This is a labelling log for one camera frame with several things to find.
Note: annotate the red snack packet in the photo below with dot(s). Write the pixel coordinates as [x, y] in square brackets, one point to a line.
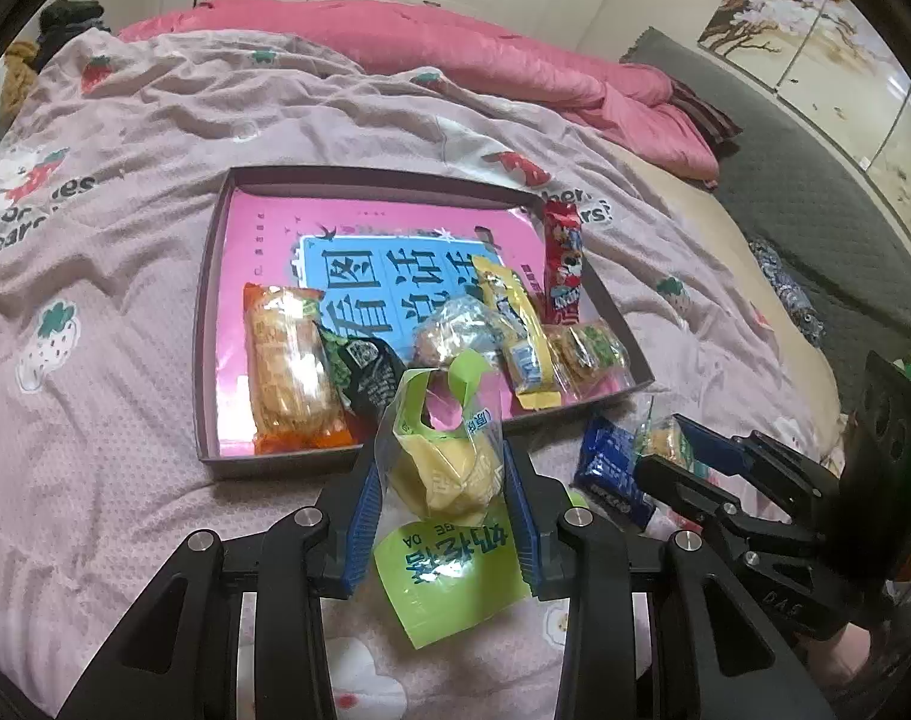
[562, 262]

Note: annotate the dark cardboard box tray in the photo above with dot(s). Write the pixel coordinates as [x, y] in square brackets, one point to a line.
[388, 191]

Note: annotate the dark clothes pile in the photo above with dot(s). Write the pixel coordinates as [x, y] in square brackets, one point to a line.
[69, 15]

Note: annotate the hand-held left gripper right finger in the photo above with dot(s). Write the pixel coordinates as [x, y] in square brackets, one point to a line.
[521, 532]

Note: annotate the orange snack packet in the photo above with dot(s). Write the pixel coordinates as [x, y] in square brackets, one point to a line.
[286, 367]

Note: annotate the black white patterned cloth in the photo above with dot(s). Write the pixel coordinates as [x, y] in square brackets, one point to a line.
[789, 292]

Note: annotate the beige bed sheet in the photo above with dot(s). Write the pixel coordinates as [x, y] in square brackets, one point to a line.
[725, 240]

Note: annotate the pink quilt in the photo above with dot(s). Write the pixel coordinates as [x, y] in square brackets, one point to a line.
[463, 52]

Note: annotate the clear cracker packet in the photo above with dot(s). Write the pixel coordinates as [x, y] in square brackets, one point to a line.
[665, 442]

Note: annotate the tree mural sliding doors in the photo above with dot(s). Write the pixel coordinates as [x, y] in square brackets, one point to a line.
[822, 37]

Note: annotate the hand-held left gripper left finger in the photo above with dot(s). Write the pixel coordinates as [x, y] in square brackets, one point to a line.
[361, 532]

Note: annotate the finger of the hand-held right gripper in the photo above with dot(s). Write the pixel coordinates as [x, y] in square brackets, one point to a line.
[714, 450]
[672, 484]

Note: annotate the green yellow pastry packet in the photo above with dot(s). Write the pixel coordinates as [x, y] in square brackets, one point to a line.
[440, 480]

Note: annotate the clear-wrapped cookie packet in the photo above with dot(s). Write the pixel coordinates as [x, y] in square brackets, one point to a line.
[586, 352]

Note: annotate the blue snack packet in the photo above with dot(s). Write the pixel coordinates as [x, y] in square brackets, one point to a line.
[612, 465]

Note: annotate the dark striped pillow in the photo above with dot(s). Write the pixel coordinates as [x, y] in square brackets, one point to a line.
[706, 116]

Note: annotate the pink strawberry print blanket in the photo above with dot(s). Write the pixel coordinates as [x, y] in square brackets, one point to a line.
[125, 165]

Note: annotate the yellow snack packet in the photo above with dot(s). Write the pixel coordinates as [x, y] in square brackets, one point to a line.
[519, 330]

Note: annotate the black green pea packet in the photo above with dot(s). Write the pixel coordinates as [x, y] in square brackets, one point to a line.
[365, 371]

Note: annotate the grey quilted bedspread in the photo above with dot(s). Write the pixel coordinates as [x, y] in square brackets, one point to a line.
[800, 187]

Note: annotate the clear pastry packet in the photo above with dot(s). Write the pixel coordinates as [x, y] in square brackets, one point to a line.
[448, 334]

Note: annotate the brown fuzzy cloth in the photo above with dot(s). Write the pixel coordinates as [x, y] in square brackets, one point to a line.
[17, 82]

